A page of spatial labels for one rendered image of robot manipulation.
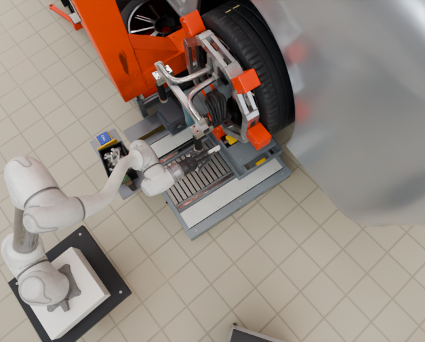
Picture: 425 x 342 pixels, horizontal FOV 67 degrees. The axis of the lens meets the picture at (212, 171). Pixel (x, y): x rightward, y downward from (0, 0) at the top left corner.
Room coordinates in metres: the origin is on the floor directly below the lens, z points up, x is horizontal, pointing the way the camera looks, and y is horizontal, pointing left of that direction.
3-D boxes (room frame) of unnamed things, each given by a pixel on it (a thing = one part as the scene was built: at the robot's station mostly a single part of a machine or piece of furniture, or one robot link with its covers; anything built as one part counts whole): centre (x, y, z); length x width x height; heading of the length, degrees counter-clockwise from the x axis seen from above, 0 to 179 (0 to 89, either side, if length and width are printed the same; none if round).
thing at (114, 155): (0.72, 0.52, 0.51); 0.20 x 0.14 x 0.13; 21
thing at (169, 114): (1.18, 0.12, 0.26); 0.42 x 0.18 x 0.35; 119
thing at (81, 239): (0.09, 0.85, 0.15); 0.50 x 0.50 x 0.30; 36
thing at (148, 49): (1.39, 0.16, 0.69); 0.52 x 0.17 x 0.35; 119
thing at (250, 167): (1.01, -0.22, 0.13); 0.50 x 0.36 x 0.10; 29
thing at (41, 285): (0.09, 0.85, 0.57); 0.18 x 0.16 x 0.22; 35
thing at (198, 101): (0.89, 0.00, 0.85); 0.21 x 0.14 x 0.14; 119
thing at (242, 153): (1.01, -0.22, 0.32); 0.40 x 0.30 x 0.28; 29
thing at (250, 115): (0.93, -0.07, 0.85); 0.54 x 0.07 x 0.54; 29
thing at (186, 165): (0.62, 0.12, 0.66); 0.09 x 0.08 x 0.07; 119
